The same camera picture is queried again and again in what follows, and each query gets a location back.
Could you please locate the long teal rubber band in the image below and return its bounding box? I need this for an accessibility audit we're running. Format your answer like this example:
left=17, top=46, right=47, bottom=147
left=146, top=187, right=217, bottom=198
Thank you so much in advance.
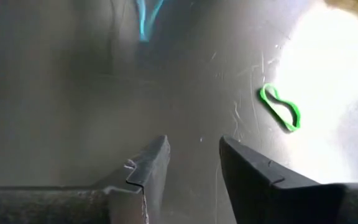
left=134, top=0, right=165, bottom=44

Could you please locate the green rubber band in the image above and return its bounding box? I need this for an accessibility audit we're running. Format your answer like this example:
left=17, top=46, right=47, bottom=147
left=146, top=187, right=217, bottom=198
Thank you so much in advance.
left=258, top=83, right=302, bottom=133

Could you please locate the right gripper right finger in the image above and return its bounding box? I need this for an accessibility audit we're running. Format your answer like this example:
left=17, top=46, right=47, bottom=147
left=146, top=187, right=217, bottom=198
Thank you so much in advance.
left=219, top=135, right=358, bottom=224

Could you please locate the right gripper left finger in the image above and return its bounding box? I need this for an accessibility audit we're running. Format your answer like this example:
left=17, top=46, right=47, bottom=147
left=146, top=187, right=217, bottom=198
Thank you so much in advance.
left=0, top=134, right=171, bottom=224

